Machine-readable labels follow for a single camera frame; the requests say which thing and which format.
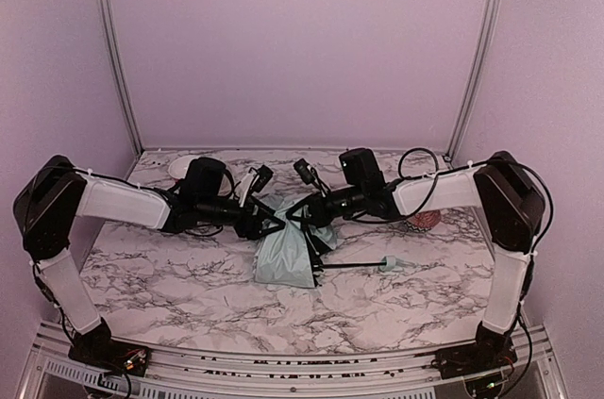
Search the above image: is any mint green folding umbrella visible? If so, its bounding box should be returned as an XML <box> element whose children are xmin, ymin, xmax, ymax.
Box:
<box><xmin>254</xmin><ymin>195</ymin><xmax>416</xmax><ymax>289</ymax></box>

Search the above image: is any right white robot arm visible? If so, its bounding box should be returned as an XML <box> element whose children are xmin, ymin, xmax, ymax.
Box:
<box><xmin>286</xmin><ymin>148</ymin><xmax>553</xmax><ymax>379</ymax></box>

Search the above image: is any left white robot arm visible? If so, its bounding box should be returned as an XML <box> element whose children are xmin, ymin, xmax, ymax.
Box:
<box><xmin>13</xmin><ymin>155</ymin><xmax>285</xmax><ymax>376</ymax></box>

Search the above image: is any orange white bowl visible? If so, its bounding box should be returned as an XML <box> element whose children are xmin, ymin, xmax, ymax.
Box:
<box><xmin>168</xmin><ymin>156</ymin><xmax>194</xmax><ymax>181</ymax></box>

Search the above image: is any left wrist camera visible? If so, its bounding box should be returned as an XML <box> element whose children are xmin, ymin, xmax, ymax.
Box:
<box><xmin>235</xmin><ymin>165</ymin><xmax>274</xmax><ymax>208</ymax></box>

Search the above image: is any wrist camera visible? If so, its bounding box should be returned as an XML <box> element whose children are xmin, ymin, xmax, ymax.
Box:
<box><xmin>235</xmin><ymin>165</ymin><xmax>274</xmax><ymax>208</ymax></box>
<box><xmin>294</xmin><ymin>158</ymin><xmax>327</xmax><ymax>196</ymax></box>

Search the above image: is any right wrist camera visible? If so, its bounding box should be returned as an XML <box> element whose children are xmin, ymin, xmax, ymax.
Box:
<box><xmin>294</xmin><ymin>158</ymin><xmax>327</xmax><ymax>196</ymax></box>

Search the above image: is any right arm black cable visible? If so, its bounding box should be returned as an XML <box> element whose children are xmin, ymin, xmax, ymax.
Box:
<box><xmin>344</xmin><ymin>147</ymin><xmax>554</xmax><ymax>258</ymax></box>

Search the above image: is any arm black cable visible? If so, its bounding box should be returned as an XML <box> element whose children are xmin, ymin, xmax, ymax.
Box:
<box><xmin>27</xmin><ymin>167</ymin><xmax>237</xmax><ymax>324</ymax></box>
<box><xmin>344</xmin><ymin>147</ymin><xmax>554</xmax><ymax>258</ymax></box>

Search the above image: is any front aluminium rail base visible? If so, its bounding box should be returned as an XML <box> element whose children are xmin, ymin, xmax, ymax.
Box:
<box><xmin>16</xmin><ymin>322</ymin><xmax>569</xmax><ymax>398</ymax></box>

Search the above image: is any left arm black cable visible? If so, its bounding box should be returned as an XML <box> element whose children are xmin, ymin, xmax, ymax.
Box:
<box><xmin>27</xmin><ymin>167</ymin><xmax>237</xmax><ymax>324</ymax></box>

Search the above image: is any left aluminium frame post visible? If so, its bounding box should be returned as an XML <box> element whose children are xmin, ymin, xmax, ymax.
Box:
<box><xmin>97</xmin><ymin>0</ymin><xmax>143</xmax><ymax>158</ymax></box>

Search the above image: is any aluminium frame post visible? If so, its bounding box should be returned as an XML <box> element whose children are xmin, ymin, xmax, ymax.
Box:
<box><xmin>446</xmin><ymin>0</ymin><xmax>501</xmax><ymax>159</ymax></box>
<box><xmin>97</xmin><ymin>0</ymin><xmax>143</xmax><ymax>158</ymax></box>

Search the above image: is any right aluminium frame post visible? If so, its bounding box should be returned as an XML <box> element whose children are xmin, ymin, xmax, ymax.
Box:
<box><xmin>446</xmin><ymin>0</ymin><xmax>501</xmax><ymax>159</ymax></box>

